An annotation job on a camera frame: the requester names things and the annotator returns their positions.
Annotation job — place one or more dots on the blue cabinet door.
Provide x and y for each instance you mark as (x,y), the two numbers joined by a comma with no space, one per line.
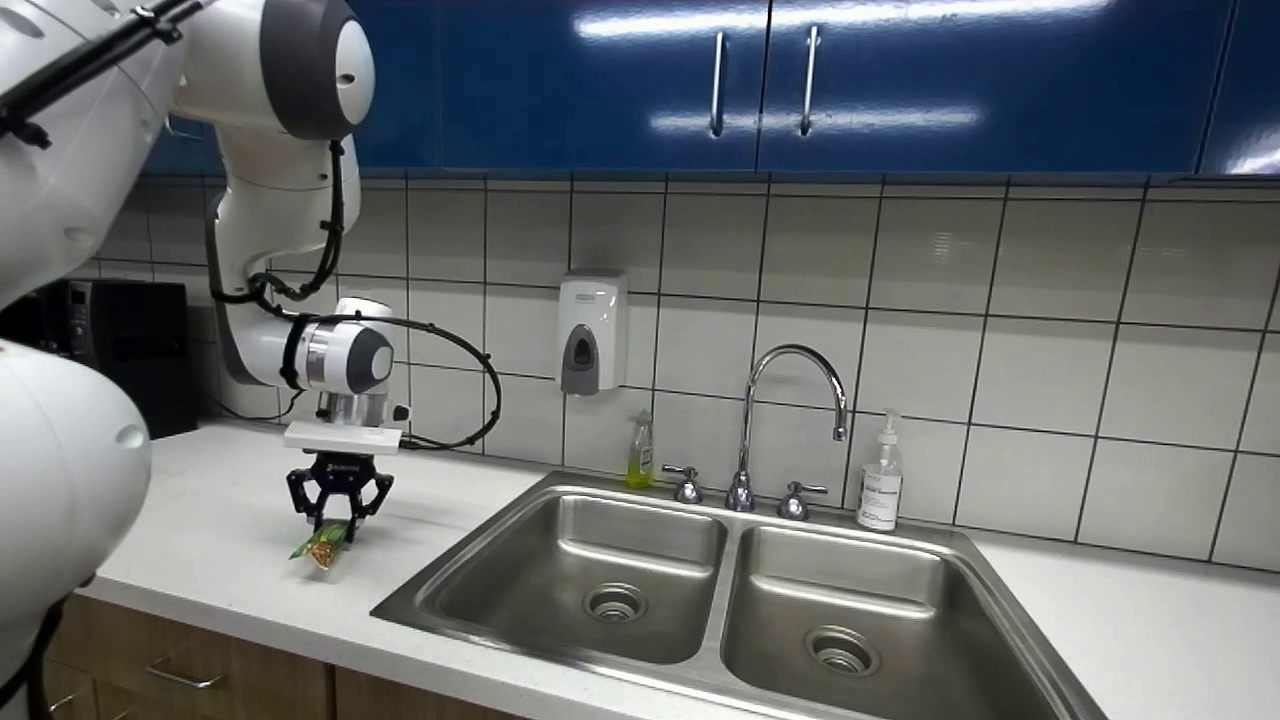
(642,83)
(987,83)
(402,83)
(1253,83)

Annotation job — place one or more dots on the stainless steel double sink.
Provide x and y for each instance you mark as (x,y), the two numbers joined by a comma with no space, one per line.
(725,602)

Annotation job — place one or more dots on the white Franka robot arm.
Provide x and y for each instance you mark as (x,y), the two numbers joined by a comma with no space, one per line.
(80,174)

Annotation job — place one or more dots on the white wall soap dispenser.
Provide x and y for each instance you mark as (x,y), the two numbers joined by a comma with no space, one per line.
(588,312)

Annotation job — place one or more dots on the clear pump soap bottle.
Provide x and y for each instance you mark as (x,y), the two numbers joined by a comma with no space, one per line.
(878,494)

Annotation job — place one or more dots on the black coffee maker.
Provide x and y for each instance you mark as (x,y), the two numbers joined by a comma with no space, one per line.
(146,354)

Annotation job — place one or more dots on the wooden drawer front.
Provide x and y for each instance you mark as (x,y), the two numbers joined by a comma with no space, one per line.
(242,654)

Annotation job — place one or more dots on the chrome gooseneck faucet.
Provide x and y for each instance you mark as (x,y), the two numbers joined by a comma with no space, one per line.
(737,498)

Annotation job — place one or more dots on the green dish soap bottle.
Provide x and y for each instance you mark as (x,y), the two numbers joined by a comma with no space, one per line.
(642,467)

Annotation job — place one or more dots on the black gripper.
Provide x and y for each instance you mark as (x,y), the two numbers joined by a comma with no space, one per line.
(342,473)

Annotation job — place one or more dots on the wooden under-sink panel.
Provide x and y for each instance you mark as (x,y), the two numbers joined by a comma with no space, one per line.
(402,700)

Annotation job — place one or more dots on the steel sink drain strainer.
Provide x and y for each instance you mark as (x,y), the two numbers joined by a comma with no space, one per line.
(843,650)
(613,602)

